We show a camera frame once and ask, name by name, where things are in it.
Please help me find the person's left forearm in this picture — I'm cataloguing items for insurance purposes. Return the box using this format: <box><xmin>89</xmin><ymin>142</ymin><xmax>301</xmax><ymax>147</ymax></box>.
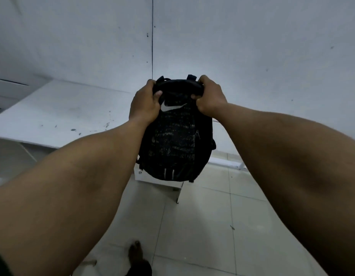
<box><xmin>0</xmin><ymin>119</ymin><xmax>152</xmax><ymax>276</ymax></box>

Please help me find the person's right hand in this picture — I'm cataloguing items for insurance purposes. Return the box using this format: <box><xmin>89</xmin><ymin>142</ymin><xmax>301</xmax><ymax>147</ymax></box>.
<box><xmin>191</xmin><ymin>75</ymin><xmax>229</xmax><ymax>120</ymax></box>

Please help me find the black backpack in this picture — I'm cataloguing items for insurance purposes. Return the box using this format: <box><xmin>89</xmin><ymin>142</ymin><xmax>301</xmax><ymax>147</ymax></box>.
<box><xmin>136</xmin><ymin>74</ymin><xmax>217</xmax><ymax>183</ymax></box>

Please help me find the person's left foot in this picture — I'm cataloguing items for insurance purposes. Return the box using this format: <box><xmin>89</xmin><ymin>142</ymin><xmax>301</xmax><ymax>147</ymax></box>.
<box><xmin>128</xmin><ymin>240</ymin><xmax>144</xmax><ymax>265</ymax></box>

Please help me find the white table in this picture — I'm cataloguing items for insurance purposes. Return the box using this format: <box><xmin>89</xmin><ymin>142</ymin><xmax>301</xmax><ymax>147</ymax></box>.
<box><xmin>0</xmin><ymin>79</ymin><xmax>249</xmax><ymax>204</ymax></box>

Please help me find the person's left hand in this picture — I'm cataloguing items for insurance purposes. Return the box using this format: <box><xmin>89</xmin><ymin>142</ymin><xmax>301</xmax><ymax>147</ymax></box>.
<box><xmin>128</xmin><ymin>79</ymin><xmax>164</xmax><ymax>127</ymax></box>

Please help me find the person's right forearm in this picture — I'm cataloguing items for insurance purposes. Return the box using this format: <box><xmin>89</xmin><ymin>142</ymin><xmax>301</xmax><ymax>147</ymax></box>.
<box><xmin>213</xmin><ymin>103</ymin><xmax>355</xmax><ymax>276</ymax></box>

